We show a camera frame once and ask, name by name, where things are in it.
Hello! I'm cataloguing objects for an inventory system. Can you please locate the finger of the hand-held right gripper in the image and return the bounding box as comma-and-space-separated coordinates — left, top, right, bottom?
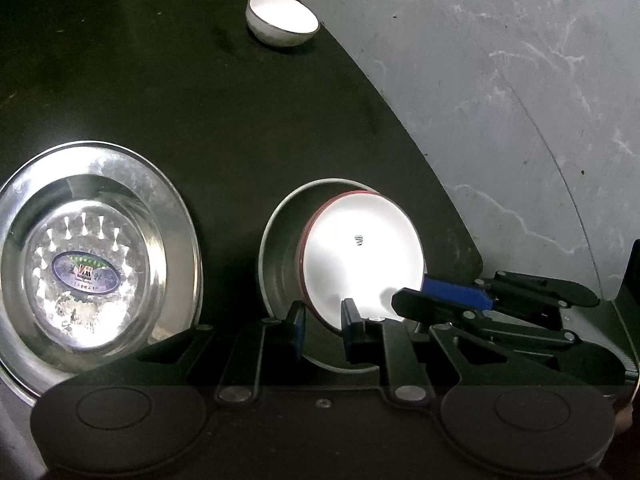
423, 270, 600, 311
391, 287, 581, 346

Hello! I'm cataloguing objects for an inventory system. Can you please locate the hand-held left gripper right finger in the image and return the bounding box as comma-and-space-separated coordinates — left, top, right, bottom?
341, 299, 601, 404

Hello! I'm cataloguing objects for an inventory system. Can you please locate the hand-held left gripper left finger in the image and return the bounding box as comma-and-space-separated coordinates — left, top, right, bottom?
74, 301, 307, 405

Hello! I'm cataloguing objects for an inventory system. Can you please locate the white ceramic bowl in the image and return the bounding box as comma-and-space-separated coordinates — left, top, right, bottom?
244, 0, 320, 51
299, 190, 426, 337

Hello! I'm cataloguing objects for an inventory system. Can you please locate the small steel bowl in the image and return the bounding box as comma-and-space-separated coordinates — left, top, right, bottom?
258, 178, 427, 374

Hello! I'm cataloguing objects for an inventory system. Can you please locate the large steel basin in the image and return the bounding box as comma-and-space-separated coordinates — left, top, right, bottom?
0, 140, 204, 397

